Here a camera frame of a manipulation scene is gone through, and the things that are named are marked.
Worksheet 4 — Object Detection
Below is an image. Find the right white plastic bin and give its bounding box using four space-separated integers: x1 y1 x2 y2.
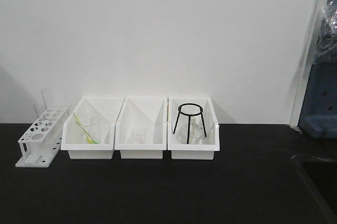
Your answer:
167 97 220 160

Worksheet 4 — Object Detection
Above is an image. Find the left white plastic bin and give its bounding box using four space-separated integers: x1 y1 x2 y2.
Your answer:
61 97 125 159

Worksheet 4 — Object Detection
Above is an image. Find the middle white plastic bin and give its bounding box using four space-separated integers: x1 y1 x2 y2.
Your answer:
115 97 168 159

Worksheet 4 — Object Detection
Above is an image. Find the small glass flask middle bin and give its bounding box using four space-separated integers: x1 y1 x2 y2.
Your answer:
127 127 146 144

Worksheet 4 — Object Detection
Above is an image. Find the glass flask in bin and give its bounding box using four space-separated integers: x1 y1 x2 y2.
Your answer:
178 117 204 144
80 115 101 144

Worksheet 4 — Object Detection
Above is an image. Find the glass flask in right bin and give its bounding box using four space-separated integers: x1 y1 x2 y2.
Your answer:
178 117 204 144

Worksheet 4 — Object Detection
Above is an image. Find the blue cabinet at right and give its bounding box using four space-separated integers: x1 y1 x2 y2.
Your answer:
298 63 336 139

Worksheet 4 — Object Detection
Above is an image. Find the white test tube rack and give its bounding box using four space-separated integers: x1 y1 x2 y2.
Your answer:
15 104 70 168

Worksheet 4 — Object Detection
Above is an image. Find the black wire tripod stand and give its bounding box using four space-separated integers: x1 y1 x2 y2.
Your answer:
173 103 207 137

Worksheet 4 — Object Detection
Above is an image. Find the glass test tube in rack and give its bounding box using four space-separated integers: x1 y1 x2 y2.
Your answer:
41 87 48 120

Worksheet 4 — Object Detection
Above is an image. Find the glass flask in left bin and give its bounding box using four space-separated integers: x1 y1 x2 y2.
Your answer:
80 115 101 144

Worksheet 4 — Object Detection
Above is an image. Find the clear plastic wrap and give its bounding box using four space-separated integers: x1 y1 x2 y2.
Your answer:
313 0 336 64

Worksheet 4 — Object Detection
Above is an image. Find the white plastic bin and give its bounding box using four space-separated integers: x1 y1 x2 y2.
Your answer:
61 97 125 159
167 97 220 160
115 97 168 159

